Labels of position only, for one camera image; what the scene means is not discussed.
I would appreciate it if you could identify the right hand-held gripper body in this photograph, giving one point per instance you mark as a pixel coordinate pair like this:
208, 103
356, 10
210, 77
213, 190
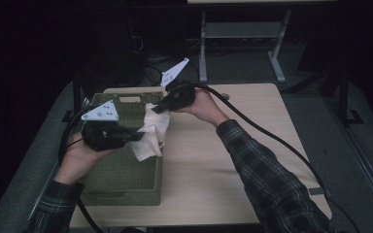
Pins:
182, 95

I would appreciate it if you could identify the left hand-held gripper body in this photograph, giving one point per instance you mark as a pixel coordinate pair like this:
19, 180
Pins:
102, 137

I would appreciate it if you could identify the white towel with brown bears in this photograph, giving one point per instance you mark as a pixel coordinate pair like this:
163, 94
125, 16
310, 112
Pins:
150, 136

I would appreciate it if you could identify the green woven basket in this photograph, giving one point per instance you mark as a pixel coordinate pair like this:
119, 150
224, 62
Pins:
123, 178

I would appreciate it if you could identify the person's right hand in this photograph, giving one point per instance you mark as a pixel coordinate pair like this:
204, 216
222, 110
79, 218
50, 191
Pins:
205, 106

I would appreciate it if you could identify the person's left hand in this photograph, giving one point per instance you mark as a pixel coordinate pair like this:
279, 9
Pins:
76, 161

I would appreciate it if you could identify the black metal post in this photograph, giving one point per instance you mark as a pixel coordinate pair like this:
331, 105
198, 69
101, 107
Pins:
343, 97
76, 93

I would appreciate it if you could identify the grey aluminium rail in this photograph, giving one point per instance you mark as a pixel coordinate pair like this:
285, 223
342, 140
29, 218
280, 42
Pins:
362, 161
43, 191

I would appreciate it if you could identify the grey metal table frame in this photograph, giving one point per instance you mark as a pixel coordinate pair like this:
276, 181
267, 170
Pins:
241, 29

